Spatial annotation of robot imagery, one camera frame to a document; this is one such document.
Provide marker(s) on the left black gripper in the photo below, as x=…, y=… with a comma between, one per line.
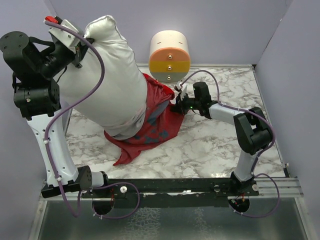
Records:
x=80, y=50

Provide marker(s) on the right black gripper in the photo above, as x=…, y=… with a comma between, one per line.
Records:
x=179, y=106

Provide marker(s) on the red printed pillowcase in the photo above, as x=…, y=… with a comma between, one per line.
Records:
x=160, y=123

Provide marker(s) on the white pillow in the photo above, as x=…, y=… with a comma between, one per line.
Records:
x=119, y=104

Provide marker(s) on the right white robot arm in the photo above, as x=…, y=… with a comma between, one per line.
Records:
x=252, y=131

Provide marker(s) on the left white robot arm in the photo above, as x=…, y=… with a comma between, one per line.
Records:
x=35, y=63

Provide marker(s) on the white cylindrical drawer cabinet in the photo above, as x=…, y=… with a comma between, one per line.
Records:
x=169, y=58

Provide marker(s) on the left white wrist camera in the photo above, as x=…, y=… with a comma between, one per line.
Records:
x=66, y=38

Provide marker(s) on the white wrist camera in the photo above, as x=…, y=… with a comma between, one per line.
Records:
x=181, y=88
x=66, y=38

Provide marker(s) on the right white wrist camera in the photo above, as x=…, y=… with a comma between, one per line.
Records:
x=181, y=88

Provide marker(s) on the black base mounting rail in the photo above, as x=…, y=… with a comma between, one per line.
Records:
x=173, y=192

